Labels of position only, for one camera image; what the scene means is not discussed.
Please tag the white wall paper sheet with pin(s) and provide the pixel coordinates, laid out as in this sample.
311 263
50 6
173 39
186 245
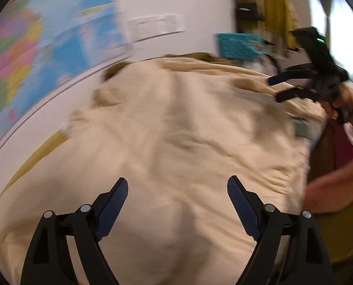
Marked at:
143 28

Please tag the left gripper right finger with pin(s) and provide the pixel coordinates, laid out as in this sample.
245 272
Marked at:
289 248

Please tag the person right hand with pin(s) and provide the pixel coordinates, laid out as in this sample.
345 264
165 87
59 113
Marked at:
343 101

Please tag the mustard hanging coat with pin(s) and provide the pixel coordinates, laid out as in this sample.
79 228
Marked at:
275 22

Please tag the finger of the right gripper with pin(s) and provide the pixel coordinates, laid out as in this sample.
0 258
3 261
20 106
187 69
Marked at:
301 71
295 92

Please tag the yellow green blanket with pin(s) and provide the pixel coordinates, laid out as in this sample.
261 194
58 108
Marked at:
45 149

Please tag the top teal plastic basket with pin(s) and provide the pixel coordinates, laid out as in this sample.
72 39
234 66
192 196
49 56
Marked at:
240 46

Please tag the black hanging handbag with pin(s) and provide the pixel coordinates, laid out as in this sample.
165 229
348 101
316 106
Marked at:
245 13

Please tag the colourful wall map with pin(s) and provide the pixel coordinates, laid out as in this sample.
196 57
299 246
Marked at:
46 43

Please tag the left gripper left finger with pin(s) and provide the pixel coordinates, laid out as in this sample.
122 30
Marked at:
48 259

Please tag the person left forearm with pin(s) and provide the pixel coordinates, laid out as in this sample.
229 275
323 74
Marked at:
331 192

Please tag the cream large garment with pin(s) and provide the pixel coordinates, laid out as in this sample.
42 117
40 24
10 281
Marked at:
176 133

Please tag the olive brown jacket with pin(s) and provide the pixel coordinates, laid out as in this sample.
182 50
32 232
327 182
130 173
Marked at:
114 69

